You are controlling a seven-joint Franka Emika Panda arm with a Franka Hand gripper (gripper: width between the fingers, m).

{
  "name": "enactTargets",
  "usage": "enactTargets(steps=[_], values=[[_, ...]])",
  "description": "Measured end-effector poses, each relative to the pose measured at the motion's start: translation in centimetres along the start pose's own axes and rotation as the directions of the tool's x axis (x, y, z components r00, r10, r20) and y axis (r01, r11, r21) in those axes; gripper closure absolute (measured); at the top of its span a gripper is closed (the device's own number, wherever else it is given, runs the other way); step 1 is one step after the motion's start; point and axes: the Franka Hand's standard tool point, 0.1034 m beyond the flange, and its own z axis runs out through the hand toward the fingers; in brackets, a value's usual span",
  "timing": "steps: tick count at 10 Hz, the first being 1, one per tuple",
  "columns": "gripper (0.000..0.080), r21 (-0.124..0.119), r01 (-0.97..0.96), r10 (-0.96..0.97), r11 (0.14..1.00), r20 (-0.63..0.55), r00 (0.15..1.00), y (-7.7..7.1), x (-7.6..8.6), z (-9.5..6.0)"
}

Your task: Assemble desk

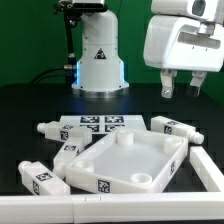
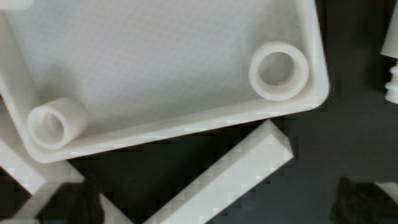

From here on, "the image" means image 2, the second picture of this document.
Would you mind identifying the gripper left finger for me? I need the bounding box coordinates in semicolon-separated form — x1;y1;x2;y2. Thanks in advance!
35;182;104;224

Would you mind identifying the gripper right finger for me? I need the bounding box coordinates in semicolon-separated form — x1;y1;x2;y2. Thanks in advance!
330;178;398;224

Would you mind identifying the white square desk top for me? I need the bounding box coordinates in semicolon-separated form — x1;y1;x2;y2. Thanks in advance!
0;0;328;163

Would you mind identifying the white desk leg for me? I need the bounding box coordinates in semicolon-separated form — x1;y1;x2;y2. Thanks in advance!
379;26;398;105

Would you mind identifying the white L-shaped fence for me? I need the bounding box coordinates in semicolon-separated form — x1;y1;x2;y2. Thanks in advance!
0;120;292;224

